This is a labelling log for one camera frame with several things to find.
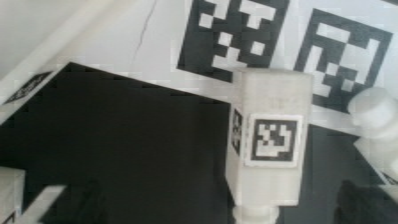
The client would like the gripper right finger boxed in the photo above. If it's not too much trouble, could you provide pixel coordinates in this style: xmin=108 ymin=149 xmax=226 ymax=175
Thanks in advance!
xmin=337 ymin=181 xmax=398 ymax=224

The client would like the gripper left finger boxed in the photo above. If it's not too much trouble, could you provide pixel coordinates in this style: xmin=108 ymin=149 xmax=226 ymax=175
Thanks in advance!
xmin=0 ymin=168 xmax=106 ymax=224

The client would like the white square tabletop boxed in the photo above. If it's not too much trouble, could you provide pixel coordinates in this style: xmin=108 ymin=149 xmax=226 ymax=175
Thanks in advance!
xmin=0 ymin=0 xmax=138 ymax=124

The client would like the white leg centre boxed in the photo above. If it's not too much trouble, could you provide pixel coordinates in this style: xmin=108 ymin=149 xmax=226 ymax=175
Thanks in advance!
xmin=348 ymin=87 xmax=398 ymax=185

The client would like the white leg on sheet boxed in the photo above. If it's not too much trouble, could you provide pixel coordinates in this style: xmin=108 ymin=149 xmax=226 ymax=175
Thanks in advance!
xmin=226 ymin=68 xmax=313 ymax=224

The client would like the paper sheet with markers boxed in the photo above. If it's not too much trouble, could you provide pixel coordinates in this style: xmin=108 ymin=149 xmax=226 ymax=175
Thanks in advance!
xmin=0 ymin=0 xmax=398 ymax=134

